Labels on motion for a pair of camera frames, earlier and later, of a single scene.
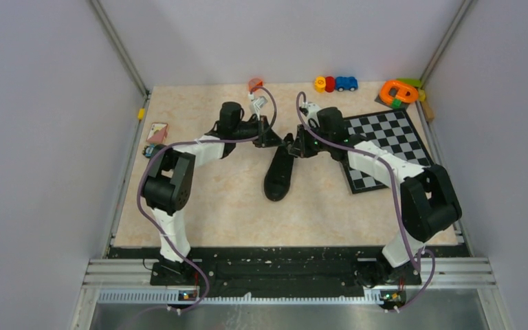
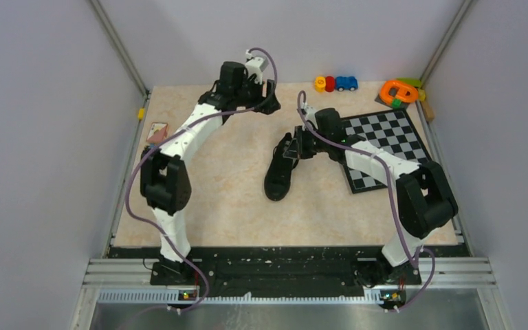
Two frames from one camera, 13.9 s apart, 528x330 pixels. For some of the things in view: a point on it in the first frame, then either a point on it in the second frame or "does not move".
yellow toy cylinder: x=320 y=84 does not move
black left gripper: x=267 y=137 → x=263 y=105
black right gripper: x=300 y=148 does not move
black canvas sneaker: x=278 y=178 does not move
